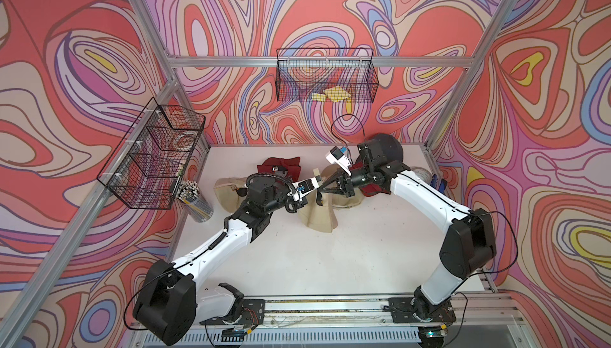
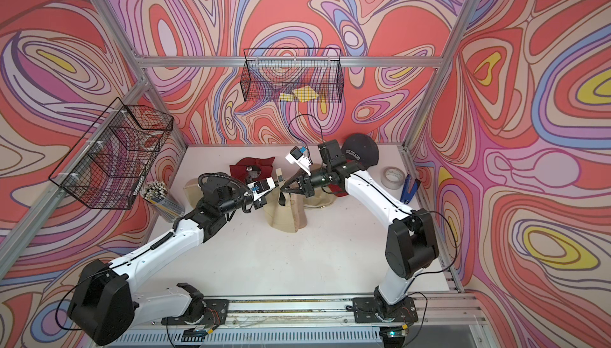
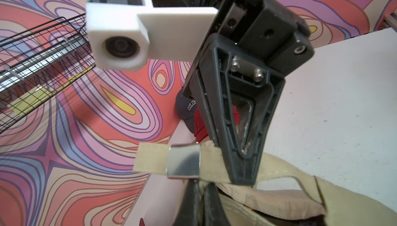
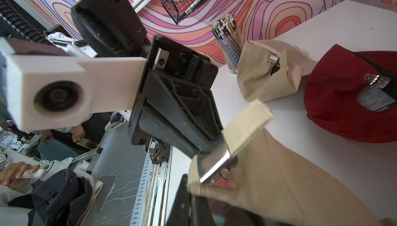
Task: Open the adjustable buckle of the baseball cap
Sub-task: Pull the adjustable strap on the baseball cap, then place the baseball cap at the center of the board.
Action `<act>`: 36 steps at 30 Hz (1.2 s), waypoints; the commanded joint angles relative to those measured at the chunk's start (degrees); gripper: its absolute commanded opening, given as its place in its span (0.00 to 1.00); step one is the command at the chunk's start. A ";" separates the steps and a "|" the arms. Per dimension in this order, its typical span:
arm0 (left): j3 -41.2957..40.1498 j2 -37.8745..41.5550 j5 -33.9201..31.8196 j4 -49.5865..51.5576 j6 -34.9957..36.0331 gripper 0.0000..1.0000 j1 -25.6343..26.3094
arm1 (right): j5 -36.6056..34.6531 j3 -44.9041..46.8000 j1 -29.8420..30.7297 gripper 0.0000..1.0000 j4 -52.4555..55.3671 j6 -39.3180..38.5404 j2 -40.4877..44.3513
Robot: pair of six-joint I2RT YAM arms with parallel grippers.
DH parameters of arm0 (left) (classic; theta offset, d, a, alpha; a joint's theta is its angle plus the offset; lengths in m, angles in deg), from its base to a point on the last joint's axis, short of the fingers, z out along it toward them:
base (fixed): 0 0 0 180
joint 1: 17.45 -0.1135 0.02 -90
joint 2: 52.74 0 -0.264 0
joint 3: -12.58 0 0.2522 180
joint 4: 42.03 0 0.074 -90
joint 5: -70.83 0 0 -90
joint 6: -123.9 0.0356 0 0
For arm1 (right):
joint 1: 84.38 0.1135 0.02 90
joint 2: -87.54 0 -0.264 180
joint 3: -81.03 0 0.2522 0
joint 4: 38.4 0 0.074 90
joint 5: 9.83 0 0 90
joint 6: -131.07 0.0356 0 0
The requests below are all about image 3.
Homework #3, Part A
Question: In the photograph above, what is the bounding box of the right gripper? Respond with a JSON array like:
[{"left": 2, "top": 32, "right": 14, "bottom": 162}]
[{"left": 198, "top": 0, "right": 314, "bottom": 185}]

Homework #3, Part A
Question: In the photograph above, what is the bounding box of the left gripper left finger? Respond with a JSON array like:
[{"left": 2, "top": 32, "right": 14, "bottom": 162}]
[{"left": 173, "top": 179, "right": 202, "bottom": 226}]

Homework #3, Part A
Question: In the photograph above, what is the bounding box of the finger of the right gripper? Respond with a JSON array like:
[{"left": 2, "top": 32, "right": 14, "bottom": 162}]
[{"left": 187, "top": 69, "right": 217, "bottom": 142}]

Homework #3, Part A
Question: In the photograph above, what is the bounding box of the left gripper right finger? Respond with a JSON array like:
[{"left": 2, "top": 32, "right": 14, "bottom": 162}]
[{"left": 203, "top": 183, "right": 231, "bottom": 226}]

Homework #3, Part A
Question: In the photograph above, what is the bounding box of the beige cap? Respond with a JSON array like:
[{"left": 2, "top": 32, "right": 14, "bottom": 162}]
[{"left": 134, "top": 141, "right": 397, "bottom": 226}]

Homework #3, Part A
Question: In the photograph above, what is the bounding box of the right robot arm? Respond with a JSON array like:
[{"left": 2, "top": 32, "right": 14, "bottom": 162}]
[{"left": 153, "top": 0, "right": 314, "bottom": 185}]

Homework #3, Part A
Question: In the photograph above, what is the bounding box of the grey Colorado cap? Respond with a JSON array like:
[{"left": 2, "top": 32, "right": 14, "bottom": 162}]
[{"left": 175, "top": 88, "right": 196, "bottom": 134}]

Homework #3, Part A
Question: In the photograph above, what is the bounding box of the red Colorado cap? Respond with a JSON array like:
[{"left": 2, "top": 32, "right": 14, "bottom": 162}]
[{"left": 194, "top": 107, "right": 240, "bottom": 143}]

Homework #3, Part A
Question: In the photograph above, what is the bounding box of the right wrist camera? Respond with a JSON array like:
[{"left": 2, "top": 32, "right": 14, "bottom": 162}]
[{"left": 86, "top": 0, "right": 218, "bottom": 72}]

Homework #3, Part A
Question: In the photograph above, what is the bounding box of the black wire basket back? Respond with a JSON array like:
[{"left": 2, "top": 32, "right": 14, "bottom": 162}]
[{"left": 1, "top": 14, "right": 95, "bottom": 132}]

